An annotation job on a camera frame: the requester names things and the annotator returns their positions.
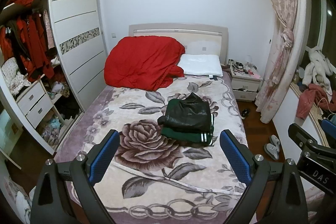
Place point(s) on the white clothes pile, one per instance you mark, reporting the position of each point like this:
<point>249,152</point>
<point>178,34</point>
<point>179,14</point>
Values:
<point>318,70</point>

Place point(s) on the grey slipper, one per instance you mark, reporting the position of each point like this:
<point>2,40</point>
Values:
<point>275,141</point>
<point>272,151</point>

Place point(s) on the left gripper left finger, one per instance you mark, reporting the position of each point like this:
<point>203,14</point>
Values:
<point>52,203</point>

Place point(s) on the white pillow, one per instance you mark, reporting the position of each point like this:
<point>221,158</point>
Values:
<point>200,65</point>

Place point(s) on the red quilt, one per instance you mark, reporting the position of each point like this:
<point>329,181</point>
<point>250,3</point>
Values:
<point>144,62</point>

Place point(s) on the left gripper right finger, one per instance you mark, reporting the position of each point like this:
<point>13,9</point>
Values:
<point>287,203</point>

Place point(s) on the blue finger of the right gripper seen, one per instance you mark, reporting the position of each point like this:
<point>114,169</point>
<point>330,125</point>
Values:
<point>328,127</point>

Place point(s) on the floral bed blanket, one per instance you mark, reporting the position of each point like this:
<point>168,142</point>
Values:
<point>154,179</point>

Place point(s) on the white drawer unit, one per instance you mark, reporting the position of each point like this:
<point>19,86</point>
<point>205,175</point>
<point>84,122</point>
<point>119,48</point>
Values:
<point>35,103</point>

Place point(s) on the dusty red garment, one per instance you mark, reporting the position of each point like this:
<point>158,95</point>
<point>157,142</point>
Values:
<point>314,94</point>

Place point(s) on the beige bed headboard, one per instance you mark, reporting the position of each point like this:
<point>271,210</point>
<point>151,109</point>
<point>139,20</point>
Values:
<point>198,39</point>

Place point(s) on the folded green striped garment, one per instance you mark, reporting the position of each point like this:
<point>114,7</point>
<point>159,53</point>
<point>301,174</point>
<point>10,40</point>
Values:
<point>204,139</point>

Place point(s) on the hanging red clothes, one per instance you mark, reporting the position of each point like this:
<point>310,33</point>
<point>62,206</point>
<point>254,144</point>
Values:
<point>25,37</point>

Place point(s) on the pink tied curtain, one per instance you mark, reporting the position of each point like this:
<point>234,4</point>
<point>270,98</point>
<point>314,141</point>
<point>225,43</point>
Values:
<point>286,46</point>

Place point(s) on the white nightstand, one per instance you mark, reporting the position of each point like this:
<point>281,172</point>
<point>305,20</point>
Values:
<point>245,81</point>

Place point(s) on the grey slipper left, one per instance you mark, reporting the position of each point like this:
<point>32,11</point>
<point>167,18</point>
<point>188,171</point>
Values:
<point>275,141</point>

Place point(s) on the black leather jacket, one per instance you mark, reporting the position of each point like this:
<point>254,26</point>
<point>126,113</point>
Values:
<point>190,115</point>

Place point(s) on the grey slipper right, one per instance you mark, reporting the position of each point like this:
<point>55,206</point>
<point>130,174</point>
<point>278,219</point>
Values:
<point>272,151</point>

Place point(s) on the black shoe on floor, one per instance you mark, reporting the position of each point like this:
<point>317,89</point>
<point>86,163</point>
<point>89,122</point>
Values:
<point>245,113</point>

